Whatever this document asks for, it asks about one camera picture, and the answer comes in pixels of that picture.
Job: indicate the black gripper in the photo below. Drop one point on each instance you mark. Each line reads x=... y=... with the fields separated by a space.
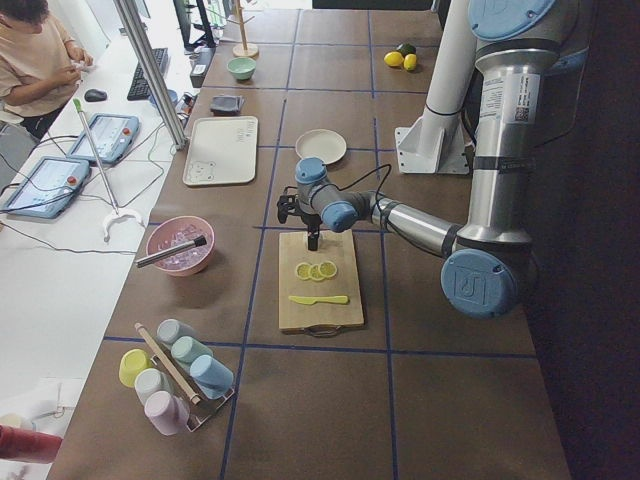
x=310 y=221

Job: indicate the cream round plate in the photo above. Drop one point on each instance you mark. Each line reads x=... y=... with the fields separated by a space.
x=327 y=145

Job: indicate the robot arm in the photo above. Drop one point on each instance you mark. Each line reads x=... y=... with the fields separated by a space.
x=515 y=46

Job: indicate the cream rectangular tray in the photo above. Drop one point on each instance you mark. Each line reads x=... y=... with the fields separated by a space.
x=222 y=151

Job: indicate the wooden cutting board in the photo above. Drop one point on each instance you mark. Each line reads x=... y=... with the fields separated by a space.
x=320 y=320

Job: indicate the lemon slices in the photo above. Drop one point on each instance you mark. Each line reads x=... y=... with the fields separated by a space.
x=316 y=272

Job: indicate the yellow plastic knife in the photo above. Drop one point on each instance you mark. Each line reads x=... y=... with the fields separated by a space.
x=312 y=300

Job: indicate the white pillar with base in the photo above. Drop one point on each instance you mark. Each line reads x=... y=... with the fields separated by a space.
x=435 y=143

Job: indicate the green bowl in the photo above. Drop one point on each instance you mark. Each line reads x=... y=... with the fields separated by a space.
x=242 y=68

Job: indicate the yellow lemon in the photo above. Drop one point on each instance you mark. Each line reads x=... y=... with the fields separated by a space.
x=410 y=62
x=394 y=59

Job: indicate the wooden mug stand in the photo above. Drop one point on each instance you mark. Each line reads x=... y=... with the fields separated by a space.
x=244 y=48

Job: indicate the cup rack with cups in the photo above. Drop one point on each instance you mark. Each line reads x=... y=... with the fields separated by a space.
x=177 y=379

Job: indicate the green avocado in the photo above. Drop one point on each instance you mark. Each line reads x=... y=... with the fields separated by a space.
x=406 y=49

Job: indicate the black box device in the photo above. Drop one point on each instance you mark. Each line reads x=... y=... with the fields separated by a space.
x=200 y=62

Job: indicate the far teach pendant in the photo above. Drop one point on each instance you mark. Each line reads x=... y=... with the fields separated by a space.
x=113 y=136

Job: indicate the teach pendant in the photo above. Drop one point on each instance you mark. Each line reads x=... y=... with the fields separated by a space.
x=51 y=187
x=113 y=136

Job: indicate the black computer mouse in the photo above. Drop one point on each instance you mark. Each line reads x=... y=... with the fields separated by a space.
x=95 y=95

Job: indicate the near teach pendant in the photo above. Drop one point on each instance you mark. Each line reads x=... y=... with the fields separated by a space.
x=51 y=187

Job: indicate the metal reach stick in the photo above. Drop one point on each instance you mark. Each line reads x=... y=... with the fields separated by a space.
x=117 y=213

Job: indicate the person in beige shirt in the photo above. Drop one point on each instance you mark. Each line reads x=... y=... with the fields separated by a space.
x=41 y=64

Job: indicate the red bottle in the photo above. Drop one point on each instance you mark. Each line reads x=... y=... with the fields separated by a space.
x=28 y=446

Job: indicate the aluminium frame post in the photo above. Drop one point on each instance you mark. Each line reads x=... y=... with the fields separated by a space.
x=133 y=25

